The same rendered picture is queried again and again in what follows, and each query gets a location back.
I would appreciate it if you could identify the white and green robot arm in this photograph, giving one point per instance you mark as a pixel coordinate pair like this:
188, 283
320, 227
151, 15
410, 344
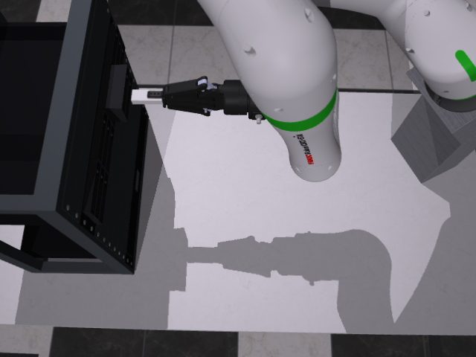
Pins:
285, 54

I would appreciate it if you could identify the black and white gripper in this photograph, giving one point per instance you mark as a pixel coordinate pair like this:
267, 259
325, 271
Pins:
197, 96

